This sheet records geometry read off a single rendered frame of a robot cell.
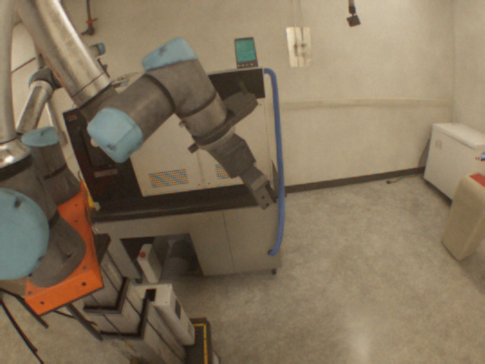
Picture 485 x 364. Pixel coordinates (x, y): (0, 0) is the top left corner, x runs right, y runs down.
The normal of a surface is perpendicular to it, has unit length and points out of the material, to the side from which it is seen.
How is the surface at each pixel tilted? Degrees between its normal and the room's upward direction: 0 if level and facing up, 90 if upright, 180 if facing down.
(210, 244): 90
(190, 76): 90
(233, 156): 97
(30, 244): 97
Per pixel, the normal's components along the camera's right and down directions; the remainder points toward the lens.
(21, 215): 0.70, 0.37
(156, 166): 0.04, 0.46
